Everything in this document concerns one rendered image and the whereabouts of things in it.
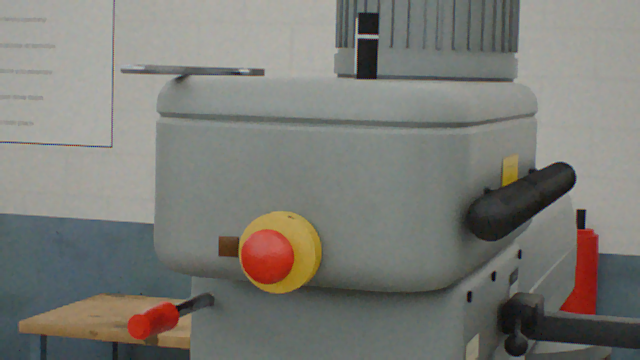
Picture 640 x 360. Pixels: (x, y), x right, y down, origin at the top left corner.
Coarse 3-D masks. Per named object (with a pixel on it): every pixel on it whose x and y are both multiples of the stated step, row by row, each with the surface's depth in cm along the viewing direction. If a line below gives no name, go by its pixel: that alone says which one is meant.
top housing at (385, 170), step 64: (192, 128) 100; (256, 128) 99; (320, 128) 97; (384, 128) 96; (448, 128) 97; (512, 128) 119; (192, 192) 101; (256, 192) 99; (320, 192) 98; (384, 192) 96; (448, 192) 97; (192, 256) 101; (384, 256) 97; (448, 256) 98
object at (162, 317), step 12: (192, 300) 107; (204, 300) 109; (144, 312) 99; (156, 312) 100; (168, 312) 101; (180, 312) 104; (132, 324) 98; (144, 324) 98; (156, 324) 99; (168, 324) 101; (132, 336) 98; (144, 336) 98
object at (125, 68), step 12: (132, 72) 95; (144, 72) 95; (156, 72) 97; (168, 72) 99; (180, 72) 101; (192, 72) 104; (204, 72) 106; (216, 72) 109; (228, 72) 112; (240, 72) 114; (252, 72) 115; (264, 72) 118
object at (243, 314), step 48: (192, 288) 112; (240, 288) 110; (336, 288) 108; (480, 288) 113; (192, 336) 112; (240, 336) 111; (288, 336) 109; (336, 336) 108; (384, 336) 107; (432, 336) 106; (480, 336) 114
